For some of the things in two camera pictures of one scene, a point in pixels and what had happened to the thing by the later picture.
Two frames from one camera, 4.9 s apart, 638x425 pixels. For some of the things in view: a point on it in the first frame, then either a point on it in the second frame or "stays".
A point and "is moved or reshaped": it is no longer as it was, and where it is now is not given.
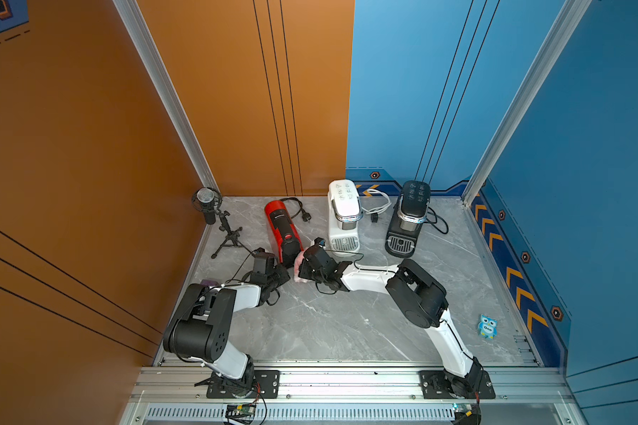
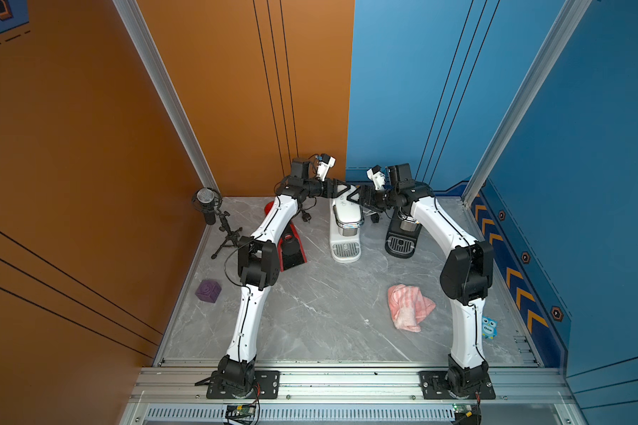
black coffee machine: x=411 y=211 stays
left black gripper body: x=278 y=277 -> x=317 y=189
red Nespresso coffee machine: x=284 y=235 stays
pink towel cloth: x=299 y=258 is moved or reshaped
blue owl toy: x=487 y=327 stays
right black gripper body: x=307 y=272 -> x=378 y=200
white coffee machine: x=345 y=212 stays
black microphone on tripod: x=209 y=200 stays
